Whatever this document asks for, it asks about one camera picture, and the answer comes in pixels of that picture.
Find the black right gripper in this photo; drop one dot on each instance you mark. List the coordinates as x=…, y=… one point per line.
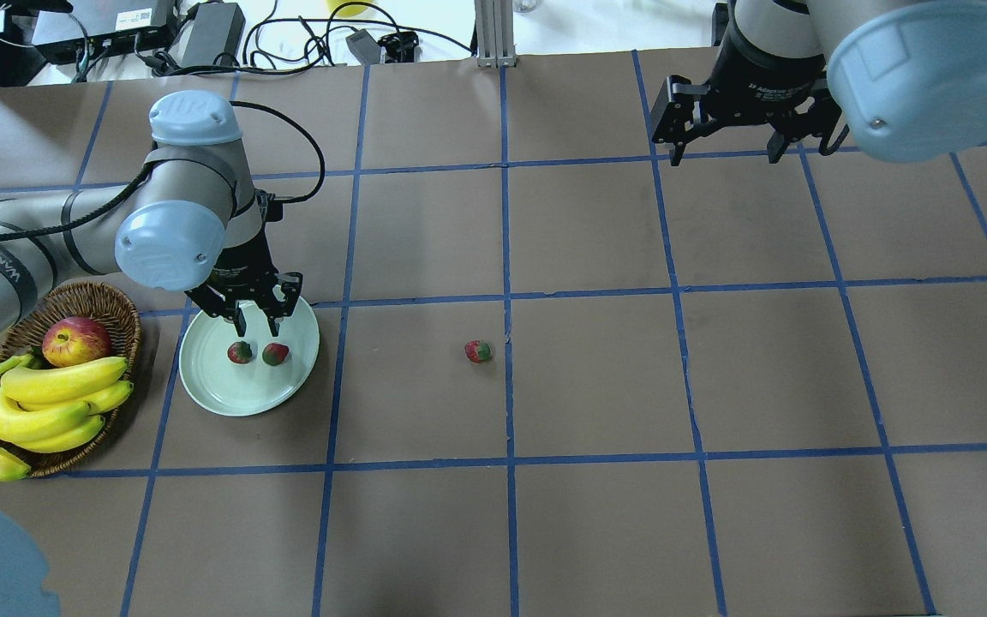
x=763, y=75

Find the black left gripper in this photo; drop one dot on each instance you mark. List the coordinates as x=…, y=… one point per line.
x=241, y=272

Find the red strawberry moved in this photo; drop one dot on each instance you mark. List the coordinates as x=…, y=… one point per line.
x=240, y=353
x=275, y=354
x=478, y=351

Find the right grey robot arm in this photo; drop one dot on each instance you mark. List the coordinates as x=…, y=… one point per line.
x=905, y=80

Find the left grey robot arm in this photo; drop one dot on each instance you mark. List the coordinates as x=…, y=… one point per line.
x=190, y=221

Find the light green plate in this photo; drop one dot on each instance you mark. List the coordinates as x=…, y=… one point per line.
x=224, y=388

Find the red apple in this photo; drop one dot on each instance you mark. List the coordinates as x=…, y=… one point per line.
x=74, y=341

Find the yellow banana bunch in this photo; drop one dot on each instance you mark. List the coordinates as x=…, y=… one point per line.
x=55, y=410

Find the black power adapter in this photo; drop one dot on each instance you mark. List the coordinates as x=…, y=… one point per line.
x=216, y=31

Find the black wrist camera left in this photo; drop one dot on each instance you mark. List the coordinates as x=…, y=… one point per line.
x=270, y=206

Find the aluminium profile post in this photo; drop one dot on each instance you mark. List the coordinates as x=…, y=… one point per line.
x=495, y=40

